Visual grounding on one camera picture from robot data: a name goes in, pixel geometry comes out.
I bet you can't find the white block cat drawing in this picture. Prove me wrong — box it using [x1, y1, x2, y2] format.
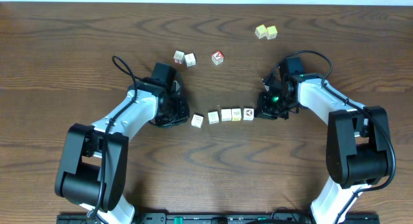
[191, 114, 204, 128]

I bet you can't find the white block brown circle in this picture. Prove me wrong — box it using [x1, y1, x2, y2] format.
[243, 108, 254, 121]

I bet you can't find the white block blue side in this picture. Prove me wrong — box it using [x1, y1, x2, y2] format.
[208, 111, 219, 125]

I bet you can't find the white block yellow side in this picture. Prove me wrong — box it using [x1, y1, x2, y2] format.
[231, 108, 242, 121]

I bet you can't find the white block green side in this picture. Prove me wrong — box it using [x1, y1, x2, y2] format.
[221, 108, 232, 122]

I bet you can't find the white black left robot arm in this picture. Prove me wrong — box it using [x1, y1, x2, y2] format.
[54, 77, 189, 223]

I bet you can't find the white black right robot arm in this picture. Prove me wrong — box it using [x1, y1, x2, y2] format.
[255, 73, 396, 223]

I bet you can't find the white block red side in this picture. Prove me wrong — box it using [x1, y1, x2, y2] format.
[173, 50, 185, 65]

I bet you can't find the white wooden block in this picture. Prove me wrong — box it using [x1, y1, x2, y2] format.
[185, 53, 196, 67]

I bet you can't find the red letter wooden block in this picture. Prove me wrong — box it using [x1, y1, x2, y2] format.
[212, 50, 224, 65]

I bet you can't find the pale yellow wooden block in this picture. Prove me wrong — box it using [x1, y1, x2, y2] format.
[255, 25, 267, 39]

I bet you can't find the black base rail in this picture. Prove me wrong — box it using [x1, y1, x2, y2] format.
[56, 210, 380, 224]

